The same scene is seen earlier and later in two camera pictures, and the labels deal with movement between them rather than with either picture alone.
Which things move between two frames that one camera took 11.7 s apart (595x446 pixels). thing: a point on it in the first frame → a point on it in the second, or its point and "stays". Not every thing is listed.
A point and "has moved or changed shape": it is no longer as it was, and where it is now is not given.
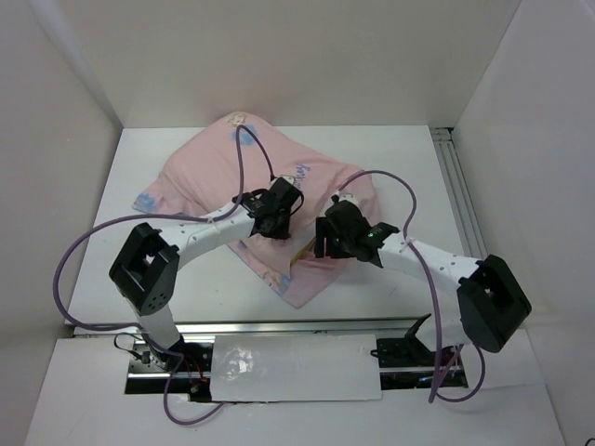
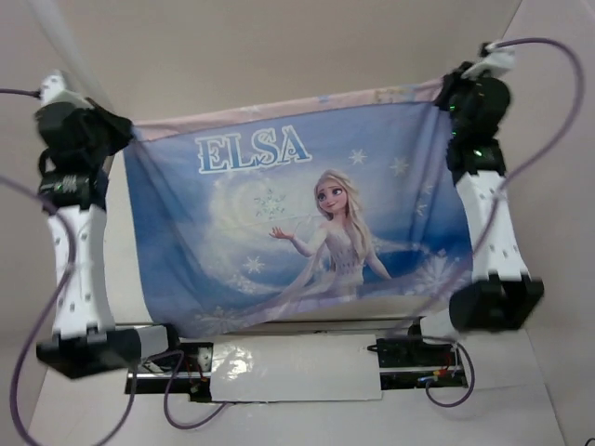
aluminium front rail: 255,326 stays
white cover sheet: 298,367 stays
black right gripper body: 340,242 → 454,96
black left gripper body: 280,229 → 105,137
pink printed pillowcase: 331,229 has moved or changed shape
